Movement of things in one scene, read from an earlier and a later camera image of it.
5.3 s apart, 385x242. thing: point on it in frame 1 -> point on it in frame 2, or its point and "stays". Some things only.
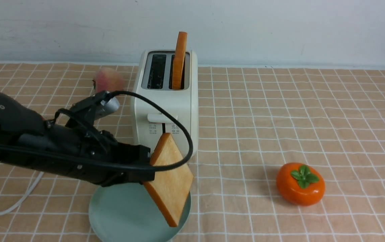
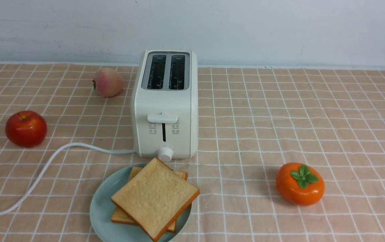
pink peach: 109,79 stays
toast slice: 178,60 -> 155,198
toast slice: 170,188 -> 118,215
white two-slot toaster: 153,121 stays
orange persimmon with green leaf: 300,184 stays
